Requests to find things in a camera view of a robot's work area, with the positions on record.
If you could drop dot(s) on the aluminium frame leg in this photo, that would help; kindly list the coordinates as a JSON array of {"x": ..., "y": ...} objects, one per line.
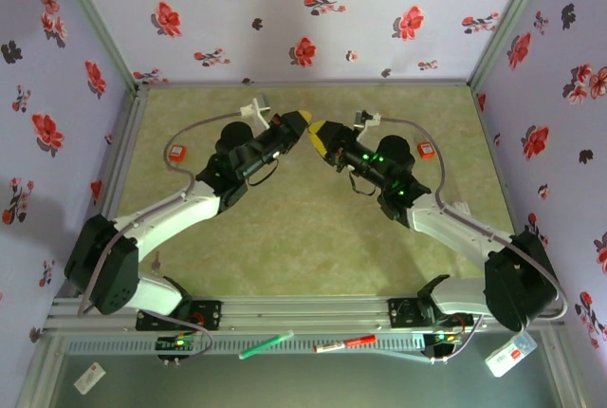
[
  {"x": 566, "y": 379},
  {"x": 40, "y": 370}
]

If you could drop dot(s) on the green marker pen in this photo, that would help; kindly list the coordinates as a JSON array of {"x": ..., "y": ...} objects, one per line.
[{"x": 265, "y": 344}]

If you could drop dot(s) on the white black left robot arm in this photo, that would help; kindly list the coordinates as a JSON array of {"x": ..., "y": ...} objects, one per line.
[{"x": 180, "y": 216}]

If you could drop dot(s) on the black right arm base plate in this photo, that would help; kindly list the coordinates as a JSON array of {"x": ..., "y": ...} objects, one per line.
[{"x": 403, "y": 315}]

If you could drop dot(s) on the red safety padlock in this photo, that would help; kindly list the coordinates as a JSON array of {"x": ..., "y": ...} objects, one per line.
[
  {"x": 426, "y": 150},
  {"x": 178, "y": 153}
]

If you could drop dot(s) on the small white red card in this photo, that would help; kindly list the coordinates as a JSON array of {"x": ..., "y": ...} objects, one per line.
[{"x": 89, "y": 378}]

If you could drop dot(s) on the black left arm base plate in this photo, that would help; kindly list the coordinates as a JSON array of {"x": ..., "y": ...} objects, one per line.
[{"x": 208, "y": 313}]

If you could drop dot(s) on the aluminium mounting rail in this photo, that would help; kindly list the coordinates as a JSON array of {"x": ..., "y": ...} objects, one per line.
[{"x": 303, "y": 313}]

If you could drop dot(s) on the red white marker pen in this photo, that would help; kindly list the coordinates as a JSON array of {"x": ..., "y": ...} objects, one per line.
[{"x": 346, "y": 343}]

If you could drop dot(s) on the aluminium corner post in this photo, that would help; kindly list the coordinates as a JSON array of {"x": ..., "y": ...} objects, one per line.
[
  {"x": 98, "y": 24},
  {"x": 506, "y": 24}
]

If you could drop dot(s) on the aluminium side rail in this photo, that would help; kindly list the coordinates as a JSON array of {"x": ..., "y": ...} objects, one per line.
[{"x": 129, "y": 142}]

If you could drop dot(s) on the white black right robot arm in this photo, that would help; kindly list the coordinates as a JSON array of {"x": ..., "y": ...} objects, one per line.
[{"x": 450, "y": 228}]

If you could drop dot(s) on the white packet with red label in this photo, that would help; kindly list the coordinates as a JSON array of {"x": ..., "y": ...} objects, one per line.
[{"x": 509, "y": 357}]

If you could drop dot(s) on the aluminium wall rail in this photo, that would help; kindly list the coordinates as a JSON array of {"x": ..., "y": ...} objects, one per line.
[{"x": 303, "y": 83}]

